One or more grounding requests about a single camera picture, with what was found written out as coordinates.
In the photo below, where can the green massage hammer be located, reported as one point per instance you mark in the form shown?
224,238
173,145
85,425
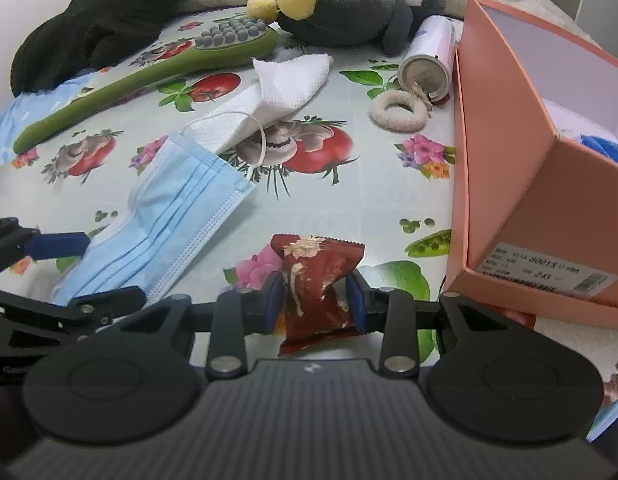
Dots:
139,80

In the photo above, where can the black jacket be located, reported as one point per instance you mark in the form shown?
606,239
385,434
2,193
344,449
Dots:
99,20

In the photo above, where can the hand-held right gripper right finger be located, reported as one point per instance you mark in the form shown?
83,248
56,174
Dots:
352,302

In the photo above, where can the floral printed bed sheet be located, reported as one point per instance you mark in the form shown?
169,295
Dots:
339,200

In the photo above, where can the disposable face mask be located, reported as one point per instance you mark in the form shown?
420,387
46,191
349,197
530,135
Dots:
179,210

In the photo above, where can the pink can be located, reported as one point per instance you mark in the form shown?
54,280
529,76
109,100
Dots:
429,55

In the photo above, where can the pink cardboard box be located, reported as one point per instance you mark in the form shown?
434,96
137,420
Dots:
504,160

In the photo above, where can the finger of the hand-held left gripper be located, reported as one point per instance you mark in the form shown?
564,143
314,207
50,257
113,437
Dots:
54,246
104,301

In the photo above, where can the blue plastic bag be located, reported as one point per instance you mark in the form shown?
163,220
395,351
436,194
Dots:
609,147

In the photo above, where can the red snack packet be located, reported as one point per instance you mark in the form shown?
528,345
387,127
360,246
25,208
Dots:
314,285

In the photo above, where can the white textured tissue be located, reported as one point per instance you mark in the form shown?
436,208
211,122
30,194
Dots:
284,85

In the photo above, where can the grey and yellow plush toy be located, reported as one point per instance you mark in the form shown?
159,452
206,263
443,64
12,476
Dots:
349,10

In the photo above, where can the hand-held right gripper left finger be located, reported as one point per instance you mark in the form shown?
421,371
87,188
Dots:
275,301

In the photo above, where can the light blue cloth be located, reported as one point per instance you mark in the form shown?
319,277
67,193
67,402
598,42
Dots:
19,115

